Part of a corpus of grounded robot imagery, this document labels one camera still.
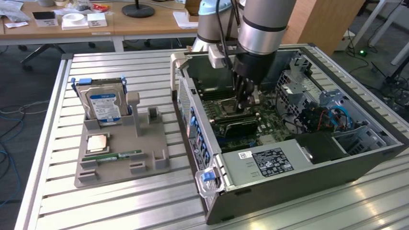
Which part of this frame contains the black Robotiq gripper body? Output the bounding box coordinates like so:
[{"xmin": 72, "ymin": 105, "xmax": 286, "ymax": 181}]
[{"xmin": 232, "ymin": 51, "xmax": 279, "ymax": 83}]

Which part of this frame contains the CPU socket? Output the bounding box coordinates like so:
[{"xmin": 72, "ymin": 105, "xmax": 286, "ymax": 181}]
[{"xmin": 218, "ymin": 98, "xmax": 250, "ymax": 117}]

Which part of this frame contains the silver drive cage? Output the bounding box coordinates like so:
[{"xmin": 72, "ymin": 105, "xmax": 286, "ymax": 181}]
[{"xmin": 275, "ymin": 69, "xmax": 350, "ymax": 111}]

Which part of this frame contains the green motherboard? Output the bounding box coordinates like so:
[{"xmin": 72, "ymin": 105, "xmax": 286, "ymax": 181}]
[{"xmin": 191, "ymin": 80, "xmax": 295, "ymax": 154}]

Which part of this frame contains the white paper stack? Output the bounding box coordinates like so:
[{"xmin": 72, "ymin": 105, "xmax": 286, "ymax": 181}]
[{"xmin": 172, "ymin": 11, "xmax": 200, "ymax": 29}]

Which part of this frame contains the small white floor unit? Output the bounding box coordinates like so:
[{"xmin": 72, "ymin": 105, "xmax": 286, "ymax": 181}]
[{"xmin": 339, "ymin": 30, "xmax": 356, "ymax": 52}]

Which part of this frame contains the black plastic shroud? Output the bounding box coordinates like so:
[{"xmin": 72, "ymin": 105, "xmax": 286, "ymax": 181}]
[{"xmin": 296, "ymin": 131, "xmax": 350, "ymax": 165}]

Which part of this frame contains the brown cardboard box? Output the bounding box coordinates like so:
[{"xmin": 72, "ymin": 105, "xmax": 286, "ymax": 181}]
[{"xmin": 186, "ymin": 0, "xmax": 202, "ymax": 16}]

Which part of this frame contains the silver disk bay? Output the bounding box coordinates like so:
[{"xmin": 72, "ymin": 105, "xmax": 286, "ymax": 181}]
[{"xmin": 331, "ymin": 125, "xmax": 388, "ymax": 156}]

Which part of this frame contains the grey plastic parts rack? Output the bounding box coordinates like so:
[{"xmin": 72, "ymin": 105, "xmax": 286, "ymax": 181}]
[{"xmin": 74, "ymin": 92, "xmax": 171, "ymax": 188}]

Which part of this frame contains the black lamp base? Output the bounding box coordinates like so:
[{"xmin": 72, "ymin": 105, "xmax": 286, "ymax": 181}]
[{"xmin": 122, "ymin": 0, "xmax": 156, "ymax": 19}]

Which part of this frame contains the hard disk in blue carrier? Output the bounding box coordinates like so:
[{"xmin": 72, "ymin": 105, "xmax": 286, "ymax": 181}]
[{"xmin": 70, "ymin": 74, "xmax": 130, "ymax": 127}]

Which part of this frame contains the open black PC case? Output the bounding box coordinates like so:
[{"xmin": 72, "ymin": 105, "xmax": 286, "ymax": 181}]
[{"xmin": 171, "ymin": 46, "xmax": 409, "ymax": 226}]

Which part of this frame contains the black equipment stand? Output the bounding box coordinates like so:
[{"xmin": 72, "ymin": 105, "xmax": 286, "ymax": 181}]
[{"xmin": 383, "ymin": 54, "xmax": 409, "ymax": 108}]

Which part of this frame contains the green RAM stick bare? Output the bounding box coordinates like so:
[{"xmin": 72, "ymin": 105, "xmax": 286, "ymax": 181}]
[{"xmin": 82, "ymin": 149, "xmax": 143, "ymax": 161}]

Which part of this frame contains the silver CPU chip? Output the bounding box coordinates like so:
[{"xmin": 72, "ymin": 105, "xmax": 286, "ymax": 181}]
[{"xmin": 87, "ymin": 134, "xmax": 110, "ymax": 152}]

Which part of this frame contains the white cube box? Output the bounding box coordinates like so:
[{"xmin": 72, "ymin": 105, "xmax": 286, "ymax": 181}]
[{"xmin": 87, "ymin": 13, "xmax": 108, "ymax": 28}]

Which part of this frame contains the red small item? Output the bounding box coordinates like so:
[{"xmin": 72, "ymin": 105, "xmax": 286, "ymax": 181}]
[{"xmin": 92, "ymin": 2, "xmax": 110, "ymax": 13}]

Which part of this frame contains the flat white box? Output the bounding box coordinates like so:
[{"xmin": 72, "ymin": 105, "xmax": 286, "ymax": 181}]
[{"xmin": 62, "ymin": 18, "xmax": 91, "ymax": 31}]

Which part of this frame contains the dark small item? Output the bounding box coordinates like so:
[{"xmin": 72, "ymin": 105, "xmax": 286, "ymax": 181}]
[{"xmin": 72, "ymin": 0, "xmax": 94, "ymax": 12}]

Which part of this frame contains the white bowl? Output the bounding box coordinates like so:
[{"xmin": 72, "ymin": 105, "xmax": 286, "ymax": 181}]
[{"xmin": 63, "ymin": 13, "xmax": 84, "ymax": 23}]

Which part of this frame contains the black chair base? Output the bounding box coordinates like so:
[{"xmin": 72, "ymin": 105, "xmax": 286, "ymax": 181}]
[{"xmin": 19, "ymin": 42, "xmax": 96, "ymax": 72}]

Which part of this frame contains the black and white box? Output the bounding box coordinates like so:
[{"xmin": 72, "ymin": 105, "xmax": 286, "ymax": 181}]
[{"xmin": 33, "ymin": 11, "xmax": 59, "ymax": 27}]

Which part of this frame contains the clear plastic bag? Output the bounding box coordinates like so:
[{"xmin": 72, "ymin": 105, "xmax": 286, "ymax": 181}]
[{"xmin": 0, "ymin": 0, "xmax": 33, "ymax": 23}]

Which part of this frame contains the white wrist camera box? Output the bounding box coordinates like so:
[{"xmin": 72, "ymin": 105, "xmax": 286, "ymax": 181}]
[{"xmin": 208, "ymin": 45, "xmax": 232, "ymax": 69}]

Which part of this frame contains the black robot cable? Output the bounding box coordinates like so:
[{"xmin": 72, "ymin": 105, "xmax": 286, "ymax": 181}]
[{"xmin": 215, "ymin": 0, "xmax": 242, "ymax": 70}]

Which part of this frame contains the red wire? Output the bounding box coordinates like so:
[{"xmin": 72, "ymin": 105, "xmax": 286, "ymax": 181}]
[{"xmin": 319, "ymin": 109, "xmax": 332, "ymax": 131}]

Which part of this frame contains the blue data wire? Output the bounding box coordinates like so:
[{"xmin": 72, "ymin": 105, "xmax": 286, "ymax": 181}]
[{"xmin": 330, "ymin": 105, "xmax": 355, "ymax": 132}]

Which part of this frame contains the white table frame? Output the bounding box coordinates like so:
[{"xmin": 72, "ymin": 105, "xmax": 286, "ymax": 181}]
[{"xmin": 348, "ymin": 0, "xmax": 409, "ymax": 66}]

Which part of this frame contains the grey floor cable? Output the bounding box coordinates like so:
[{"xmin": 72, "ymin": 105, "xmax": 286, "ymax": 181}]
[{"xmin": 0, "ymin": 100, "xmax": 50, "ymax": 115}]

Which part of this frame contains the blue floor cable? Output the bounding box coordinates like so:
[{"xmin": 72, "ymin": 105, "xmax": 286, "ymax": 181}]
[{"xmin": 0, "ymin": 115, "xmax": 26, "ymax": 206}]

